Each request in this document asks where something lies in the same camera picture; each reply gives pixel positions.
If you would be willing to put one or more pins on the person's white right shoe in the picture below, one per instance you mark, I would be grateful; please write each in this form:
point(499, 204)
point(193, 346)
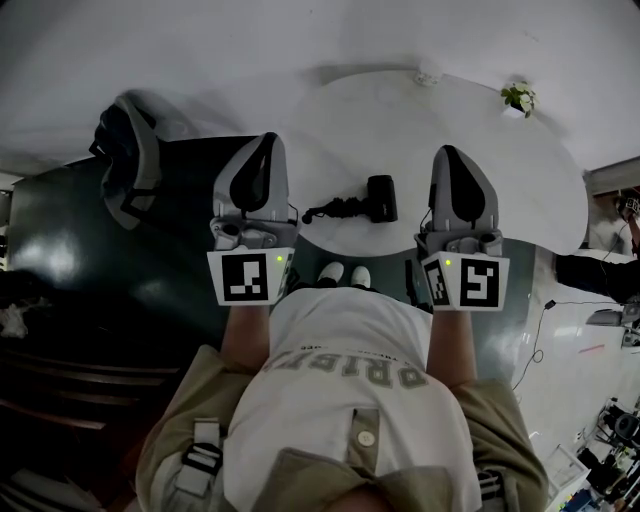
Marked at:
point(360, 276)

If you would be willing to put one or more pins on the dark wooden furniture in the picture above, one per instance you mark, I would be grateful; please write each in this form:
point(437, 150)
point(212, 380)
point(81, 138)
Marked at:
point(75, 390)

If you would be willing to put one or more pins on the person's khaki overshirt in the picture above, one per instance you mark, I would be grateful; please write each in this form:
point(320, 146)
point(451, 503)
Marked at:
point(210, 400)

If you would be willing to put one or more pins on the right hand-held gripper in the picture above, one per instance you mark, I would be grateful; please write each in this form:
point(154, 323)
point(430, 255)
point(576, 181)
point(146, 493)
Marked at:
point(462, 240)

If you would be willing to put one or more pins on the person's white printed t-shirt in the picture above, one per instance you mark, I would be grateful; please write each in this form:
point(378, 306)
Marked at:
point(340, 380)

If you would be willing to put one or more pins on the crumpled white cloth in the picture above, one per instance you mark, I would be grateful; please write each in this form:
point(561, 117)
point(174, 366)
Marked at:
point(12, 320)

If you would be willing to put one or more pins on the cluttered equipment pile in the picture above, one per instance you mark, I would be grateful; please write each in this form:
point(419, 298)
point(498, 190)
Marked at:
point(612, 450)

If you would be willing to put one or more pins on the small potted green plant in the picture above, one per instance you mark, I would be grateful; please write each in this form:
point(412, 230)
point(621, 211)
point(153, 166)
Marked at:
point(520, 95)

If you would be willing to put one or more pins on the person's right forearm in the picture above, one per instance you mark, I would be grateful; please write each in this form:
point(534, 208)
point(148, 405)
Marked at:
point(450, 345)

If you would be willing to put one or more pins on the person's white shoe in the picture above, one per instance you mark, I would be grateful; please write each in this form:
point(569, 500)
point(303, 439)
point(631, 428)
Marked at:
point(360, 276)
point(331, 272)

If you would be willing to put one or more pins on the black hair dryer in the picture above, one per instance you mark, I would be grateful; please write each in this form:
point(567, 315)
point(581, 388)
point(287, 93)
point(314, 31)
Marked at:
point(382, 200)

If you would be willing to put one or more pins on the small white table object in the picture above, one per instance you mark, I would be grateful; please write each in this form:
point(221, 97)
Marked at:
point(426, 78)

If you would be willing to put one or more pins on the grey and black chair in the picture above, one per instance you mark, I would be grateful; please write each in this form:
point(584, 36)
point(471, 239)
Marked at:
point(145, 150)

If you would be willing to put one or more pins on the person's left forearm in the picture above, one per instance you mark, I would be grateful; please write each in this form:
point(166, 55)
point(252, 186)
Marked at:
point(245, 335)

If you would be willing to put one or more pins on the white round table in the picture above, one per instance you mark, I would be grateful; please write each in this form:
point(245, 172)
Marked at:
point(360, 125)

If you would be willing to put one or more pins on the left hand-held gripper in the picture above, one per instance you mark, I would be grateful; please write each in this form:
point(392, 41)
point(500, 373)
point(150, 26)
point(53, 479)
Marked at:
point(250, 235)

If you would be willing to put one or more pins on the grey device on floor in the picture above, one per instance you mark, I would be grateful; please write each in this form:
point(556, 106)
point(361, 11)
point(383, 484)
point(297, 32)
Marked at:
point(612, 316)

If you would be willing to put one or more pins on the person's white left shoe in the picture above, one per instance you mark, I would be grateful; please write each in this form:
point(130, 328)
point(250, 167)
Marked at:
point(331, 272)

